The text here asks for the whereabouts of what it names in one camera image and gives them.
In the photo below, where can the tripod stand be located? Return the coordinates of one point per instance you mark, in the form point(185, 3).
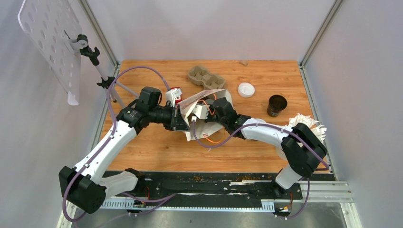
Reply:
point(100, 72)

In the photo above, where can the cardboard cup carrier tray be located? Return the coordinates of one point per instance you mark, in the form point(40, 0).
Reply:
point(201, 76)

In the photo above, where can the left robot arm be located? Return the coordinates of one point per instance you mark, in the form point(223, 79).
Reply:
point(84, 184)

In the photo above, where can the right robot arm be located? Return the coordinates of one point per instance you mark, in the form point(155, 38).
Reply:
point(302, 149)

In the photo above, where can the perforated white panel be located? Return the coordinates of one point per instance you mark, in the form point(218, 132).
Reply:
point(53, 27)

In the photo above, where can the wrapped white straws bundle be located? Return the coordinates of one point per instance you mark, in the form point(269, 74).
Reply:
point(315, 126)

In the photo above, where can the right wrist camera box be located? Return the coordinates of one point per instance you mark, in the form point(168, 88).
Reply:
point(200, 113)

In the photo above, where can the white plastic cup lid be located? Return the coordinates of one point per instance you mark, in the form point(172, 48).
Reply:
point(260, 120)

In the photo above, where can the stack of white lids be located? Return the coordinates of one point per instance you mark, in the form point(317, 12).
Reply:
point(246, 90)

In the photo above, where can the white paper bakery bag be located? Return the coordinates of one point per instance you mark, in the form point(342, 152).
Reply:
point(199, 130)

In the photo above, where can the red toy block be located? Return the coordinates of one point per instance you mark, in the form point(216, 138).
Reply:
point(177, 94)

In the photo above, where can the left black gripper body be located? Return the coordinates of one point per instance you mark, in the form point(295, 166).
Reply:
point(169, 117)

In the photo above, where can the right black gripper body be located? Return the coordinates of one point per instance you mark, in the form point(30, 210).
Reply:
point(212, 117)

